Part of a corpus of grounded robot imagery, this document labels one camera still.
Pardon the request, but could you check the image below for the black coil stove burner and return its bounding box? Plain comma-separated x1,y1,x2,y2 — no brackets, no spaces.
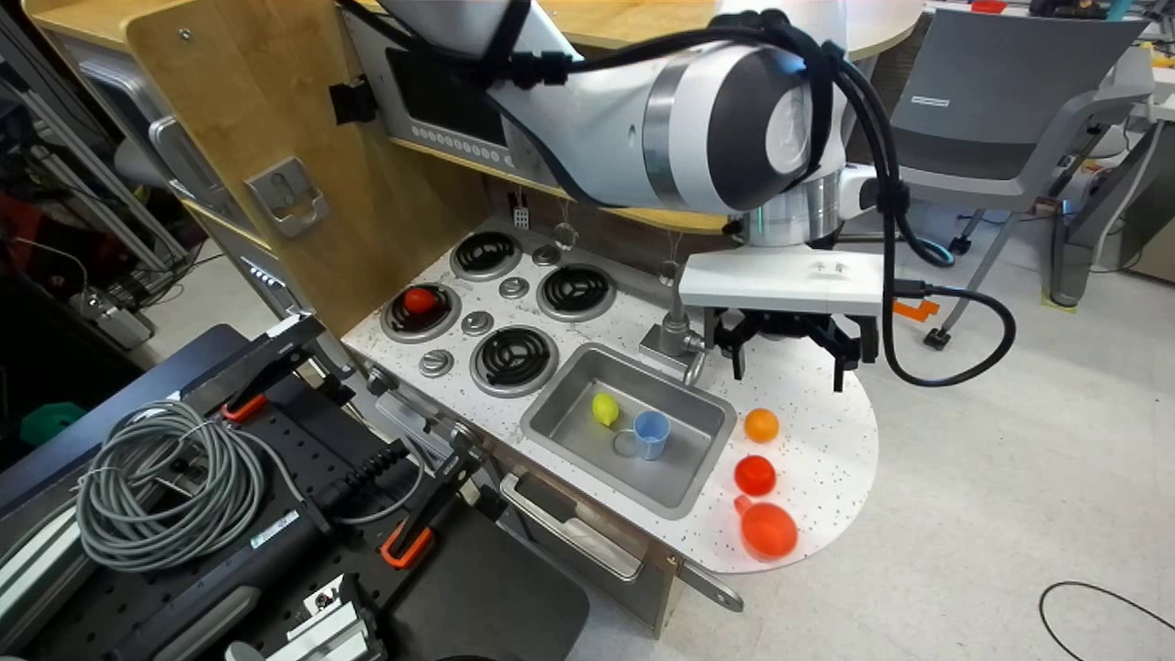
448,227,524,286
468,321,561,400
380,284,468,345
531,262,622,321

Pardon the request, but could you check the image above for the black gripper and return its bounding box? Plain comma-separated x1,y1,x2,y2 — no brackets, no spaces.
706,308,881,396

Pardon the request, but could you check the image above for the clamp with orange handle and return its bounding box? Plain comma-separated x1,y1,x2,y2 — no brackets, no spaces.
216,308,326,429
375,451,491,577

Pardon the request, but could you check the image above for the grey metal latch plate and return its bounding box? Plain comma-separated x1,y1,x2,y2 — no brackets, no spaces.
244,154,332,239

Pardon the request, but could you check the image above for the blue toy cup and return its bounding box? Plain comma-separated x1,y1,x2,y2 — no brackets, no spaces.
633,406,675,460

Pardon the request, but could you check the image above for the aluminium frame stand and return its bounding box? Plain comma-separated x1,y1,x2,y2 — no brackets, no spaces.
0,11,197,359

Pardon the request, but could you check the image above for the orange-red toy cup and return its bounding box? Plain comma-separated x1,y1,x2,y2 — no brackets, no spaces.
730,492,803,566

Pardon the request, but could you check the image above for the grey office chair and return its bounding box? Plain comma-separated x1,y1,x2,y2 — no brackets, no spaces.
878,6,1175,308

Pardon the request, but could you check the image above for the grey metal sink basin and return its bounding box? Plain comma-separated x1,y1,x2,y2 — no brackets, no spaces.
518,342,740,526

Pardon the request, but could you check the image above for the red toy object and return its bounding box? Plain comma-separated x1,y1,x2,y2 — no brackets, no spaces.
399,286,445,321

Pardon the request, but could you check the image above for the black floor cable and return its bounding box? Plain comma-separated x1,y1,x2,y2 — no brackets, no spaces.
1036,577,1175,661

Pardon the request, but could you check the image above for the black perforated work table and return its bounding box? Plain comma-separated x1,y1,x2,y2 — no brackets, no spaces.
0,321,596,661

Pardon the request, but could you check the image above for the aluminium extrusion piece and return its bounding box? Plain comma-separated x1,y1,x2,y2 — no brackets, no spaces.
262,574,389,661

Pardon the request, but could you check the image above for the small orange toy object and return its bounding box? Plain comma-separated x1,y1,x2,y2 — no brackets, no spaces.
742,402,784,449

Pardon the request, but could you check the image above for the orange floor object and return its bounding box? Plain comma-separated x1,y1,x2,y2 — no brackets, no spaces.
894,295,943,326

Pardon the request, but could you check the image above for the black bar white label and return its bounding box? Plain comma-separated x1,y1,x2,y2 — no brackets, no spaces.
107,492,342,661

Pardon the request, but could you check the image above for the green round object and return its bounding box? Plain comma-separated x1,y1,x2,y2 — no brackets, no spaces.
16,400,88,451

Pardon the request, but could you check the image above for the grey coiled cable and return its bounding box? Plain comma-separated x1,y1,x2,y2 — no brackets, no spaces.
74,400,270,577

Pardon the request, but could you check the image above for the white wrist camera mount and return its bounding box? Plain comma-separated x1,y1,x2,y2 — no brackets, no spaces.
675,249,890,320

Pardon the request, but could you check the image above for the grey toy faucet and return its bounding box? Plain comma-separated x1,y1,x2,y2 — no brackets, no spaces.
638,270,717,379

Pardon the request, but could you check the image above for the wooden toy kitchen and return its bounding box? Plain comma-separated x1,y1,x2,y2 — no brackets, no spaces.
23,0,932,640

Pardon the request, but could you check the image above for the black clip on panel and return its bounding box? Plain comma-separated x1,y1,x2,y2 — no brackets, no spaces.
326,72,383,123

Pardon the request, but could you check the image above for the small red toy ball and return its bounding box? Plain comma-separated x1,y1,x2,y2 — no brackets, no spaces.
730,451,784,499

